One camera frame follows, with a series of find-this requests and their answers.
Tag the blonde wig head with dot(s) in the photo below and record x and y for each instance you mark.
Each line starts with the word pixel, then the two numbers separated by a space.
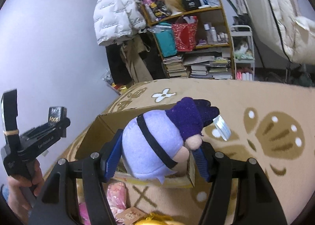
pixel 175 6

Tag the wooden bookshelf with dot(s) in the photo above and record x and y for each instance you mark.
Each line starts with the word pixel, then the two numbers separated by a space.
pixel 212 16

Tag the yellow plush toy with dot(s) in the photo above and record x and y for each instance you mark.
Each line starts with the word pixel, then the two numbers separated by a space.
pixel 158 219

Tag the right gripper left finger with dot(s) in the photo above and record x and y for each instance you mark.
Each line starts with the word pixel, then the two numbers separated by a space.
pixel 58 203

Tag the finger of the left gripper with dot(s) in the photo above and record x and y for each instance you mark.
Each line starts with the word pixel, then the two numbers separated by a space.
pixel 46 133

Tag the brown bear paper tag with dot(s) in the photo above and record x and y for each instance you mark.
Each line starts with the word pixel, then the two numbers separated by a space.
pixel 129 216

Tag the red patterned gift bag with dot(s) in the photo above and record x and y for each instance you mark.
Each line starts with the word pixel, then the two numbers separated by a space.
pixel 184 32

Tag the black box number 40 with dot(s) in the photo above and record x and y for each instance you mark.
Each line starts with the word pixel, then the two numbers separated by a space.
pixel 190 5

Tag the white utility cart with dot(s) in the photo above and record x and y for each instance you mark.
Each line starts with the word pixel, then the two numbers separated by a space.
pixel 243 52

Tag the beige patterned blanket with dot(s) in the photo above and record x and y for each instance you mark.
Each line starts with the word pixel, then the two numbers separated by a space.
pixel 271 122

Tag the stack of books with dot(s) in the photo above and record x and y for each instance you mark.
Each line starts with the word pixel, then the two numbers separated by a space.
pixel 174 66

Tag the lavender plush doll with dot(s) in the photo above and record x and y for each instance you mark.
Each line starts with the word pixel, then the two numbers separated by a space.
pixel 155 142

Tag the white puffer jacket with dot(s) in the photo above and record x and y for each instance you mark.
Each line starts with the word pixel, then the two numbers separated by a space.
pixel 116 21

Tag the teal bag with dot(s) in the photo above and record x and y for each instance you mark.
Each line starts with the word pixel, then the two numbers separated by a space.
pixel 164 34

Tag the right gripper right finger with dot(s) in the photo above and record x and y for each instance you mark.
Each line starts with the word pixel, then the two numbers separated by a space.
pixel 256 201

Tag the pink plastic-wrapped soft item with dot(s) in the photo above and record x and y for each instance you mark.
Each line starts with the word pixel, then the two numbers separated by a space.
pixel 116 194

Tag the open cardboard box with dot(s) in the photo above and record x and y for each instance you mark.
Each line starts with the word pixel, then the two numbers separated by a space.
pixel 104 137

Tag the cream hanging duvet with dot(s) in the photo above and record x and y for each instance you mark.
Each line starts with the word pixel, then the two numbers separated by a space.
pixel 296 31

